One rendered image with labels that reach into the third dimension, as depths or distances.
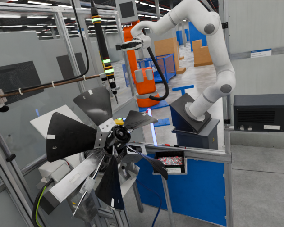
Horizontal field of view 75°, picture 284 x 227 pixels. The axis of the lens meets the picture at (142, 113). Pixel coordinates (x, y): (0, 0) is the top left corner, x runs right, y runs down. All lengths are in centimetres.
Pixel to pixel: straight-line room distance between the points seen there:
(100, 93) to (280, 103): 98
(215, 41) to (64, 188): 114
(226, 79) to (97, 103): 81
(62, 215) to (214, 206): 126
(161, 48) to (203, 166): 782
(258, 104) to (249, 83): 152
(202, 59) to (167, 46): 215
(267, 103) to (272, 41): 150
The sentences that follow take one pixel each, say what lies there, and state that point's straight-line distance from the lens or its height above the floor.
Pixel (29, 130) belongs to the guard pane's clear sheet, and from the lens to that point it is 156.
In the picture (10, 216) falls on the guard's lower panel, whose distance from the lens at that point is 164.
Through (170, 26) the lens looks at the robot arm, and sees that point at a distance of 126.
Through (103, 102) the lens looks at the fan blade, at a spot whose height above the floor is 137.
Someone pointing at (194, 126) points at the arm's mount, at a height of 99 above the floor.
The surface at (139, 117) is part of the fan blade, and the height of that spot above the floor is 119.
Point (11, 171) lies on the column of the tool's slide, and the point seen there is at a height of 110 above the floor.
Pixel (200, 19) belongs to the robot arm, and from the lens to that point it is 118.
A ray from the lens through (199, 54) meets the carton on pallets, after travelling 1011.
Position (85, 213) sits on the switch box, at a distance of 141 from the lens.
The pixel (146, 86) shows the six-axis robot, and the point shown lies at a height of 58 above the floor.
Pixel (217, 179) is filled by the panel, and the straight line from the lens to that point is 156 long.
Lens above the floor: 165
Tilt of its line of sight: 21 degrees down
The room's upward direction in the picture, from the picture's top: 12 degrees counter-clockwise
